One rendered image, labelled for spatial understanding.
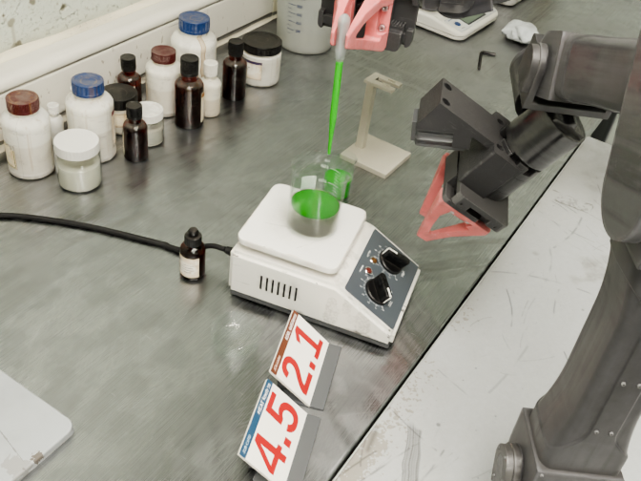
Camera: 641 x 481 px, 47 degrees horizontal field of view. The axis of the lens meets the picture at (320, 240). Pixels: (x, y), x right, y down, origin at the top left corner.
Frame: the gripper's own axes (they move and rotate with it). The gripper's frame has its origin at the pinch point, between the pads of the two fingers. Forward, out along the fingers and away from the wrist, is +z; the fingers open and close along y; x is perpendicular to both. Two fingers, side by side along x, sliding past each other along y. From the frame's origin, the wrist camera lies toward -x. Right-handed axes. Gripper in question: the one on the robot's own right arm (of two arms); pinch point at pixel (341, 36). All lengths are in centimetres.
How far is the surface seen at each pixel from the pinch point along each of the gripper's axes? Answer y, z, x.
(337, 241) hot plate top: 2.6, 1.7, 23.0
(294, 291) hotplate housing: -0.2, 6.8, 27.4
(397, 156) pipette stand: 2.1, -31.1, 31.3
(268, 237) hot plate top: -4.5, 4.5, 22.8
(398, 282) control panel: 9.9, -0.7, 28.2
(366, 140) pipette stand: -3.4, -33.1, 31.2
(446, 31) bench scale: -1, -80, 31
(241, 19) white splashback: -36, -57, 28
